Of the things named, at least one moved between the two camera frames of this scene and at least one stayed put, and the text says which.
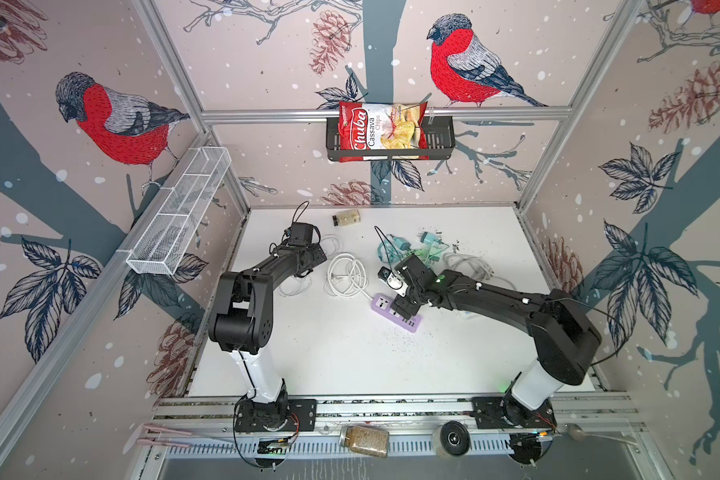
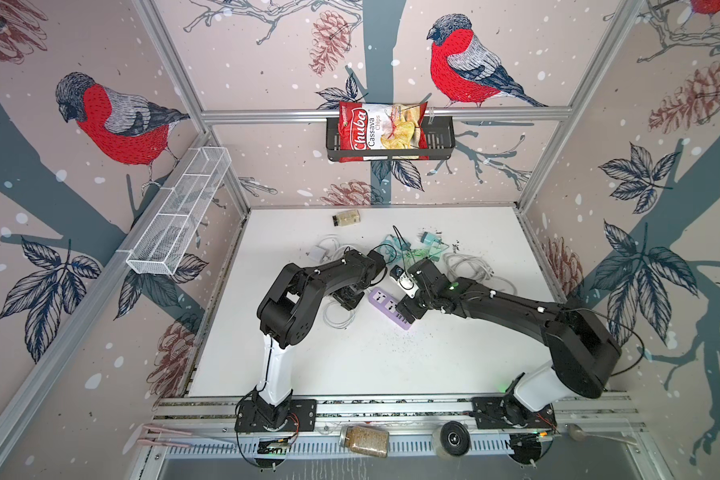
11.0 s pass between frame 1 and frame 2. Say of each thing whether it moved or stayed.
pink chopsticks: stayed
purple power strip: moved
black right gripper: stayed
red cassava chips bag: stayed
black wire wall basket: stayed
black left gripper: moved
